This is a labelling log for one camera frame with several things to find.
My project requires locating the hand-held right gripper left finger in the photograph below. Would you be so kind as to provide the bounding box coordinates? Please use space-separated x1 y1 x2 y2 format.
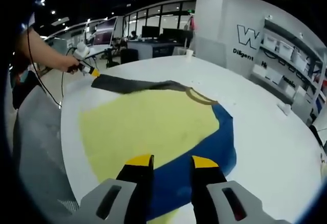
76 154 155 224

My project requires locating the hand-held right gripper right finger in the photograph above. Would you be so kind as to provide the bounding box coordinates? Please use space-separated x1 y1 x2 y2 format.
190 155 265 224

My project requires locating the dark grey t-shirt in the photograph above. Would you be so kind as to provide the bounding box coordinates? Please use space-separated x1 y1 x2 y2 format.
78 74 238 224

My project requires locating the person's left hand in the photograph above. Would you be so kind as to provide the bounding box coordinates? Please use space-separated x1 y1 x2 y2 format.
54 56 81 75

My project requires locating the large display screen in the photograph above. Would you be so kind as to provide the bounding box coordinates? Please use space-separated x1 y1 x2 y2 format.
92 19 115 48

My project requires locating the black office chair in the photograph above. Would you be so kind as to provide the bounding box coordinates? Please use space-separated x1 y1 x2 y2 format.
120 47 139 64

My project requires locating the black computer monitor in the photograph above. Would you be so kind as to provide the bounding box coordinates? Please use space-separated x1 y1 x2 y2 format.
141 26 159 41
161 28 193 44

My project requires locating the grey office desk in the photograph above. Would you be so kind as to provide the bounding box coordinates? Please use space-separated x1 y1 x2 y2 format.
127 39 186 62

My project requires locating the black framed glass partition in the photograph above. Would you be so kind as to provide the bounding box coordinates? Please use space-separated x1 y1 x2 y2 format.
124 1 197 43

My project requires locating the pink hanging cloth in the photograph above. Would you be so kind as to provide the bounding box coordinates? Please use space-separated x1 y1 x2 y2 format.
189 14 199 31

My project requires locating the small white object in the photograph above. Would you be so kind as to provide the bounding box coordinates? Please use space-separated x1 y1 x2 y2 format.
276 101 292 117

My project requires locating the group of white storage boxes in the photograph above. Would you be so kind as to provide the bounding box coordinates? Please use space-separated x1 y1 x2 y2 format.
252 33 312 97

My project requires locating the grey metal shelf rack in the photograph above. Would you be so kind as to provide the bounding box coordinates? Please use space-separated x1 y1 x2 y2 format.
251 17 327 122

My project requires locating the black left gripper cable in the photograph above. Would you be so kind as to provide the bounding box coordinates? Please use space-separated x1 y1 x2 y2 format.
25 27 63 109

